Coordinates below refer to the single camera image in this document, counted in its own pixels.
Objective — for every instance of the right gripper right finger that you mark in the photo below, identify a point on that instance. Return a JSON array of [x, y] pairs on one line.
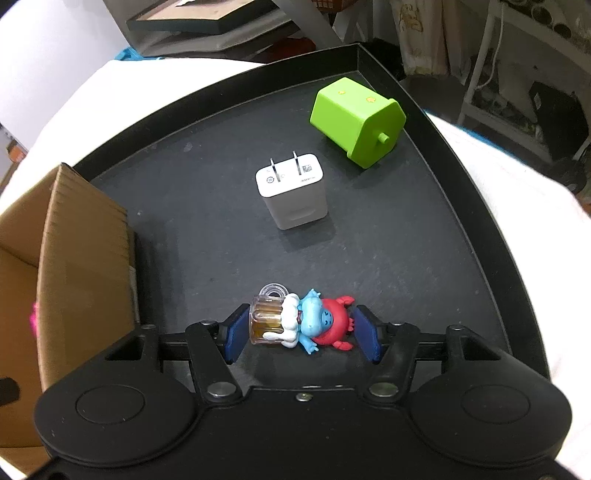
[[392, 349]]

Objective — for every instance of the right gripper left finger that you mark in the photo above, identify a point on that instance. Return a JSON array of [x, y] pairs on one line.
[[212, 348]]

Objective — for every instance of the blue figure with beer mug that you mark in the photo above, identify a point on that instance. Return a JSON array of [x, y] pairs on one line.
[[280, 317]]

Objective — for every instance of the white wall charger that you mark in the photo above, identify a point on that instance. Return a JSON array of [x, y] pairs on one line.
[[293, 190]]

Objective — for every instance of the brown cardboard box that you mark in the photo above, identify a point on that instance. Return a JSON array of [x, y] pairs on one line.
[[67, 273]]

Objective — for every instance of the black tray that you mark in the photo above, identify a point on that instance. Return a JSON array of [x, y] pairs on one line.
[[231, 187]]

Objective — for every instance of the green plastic house toy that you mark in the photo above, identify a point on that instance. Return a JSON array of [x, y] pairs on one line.
[[365, 124]]

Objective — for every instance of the black picture frame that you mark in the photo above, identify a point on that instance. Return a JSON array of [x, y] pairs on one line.
[[201, 17]]

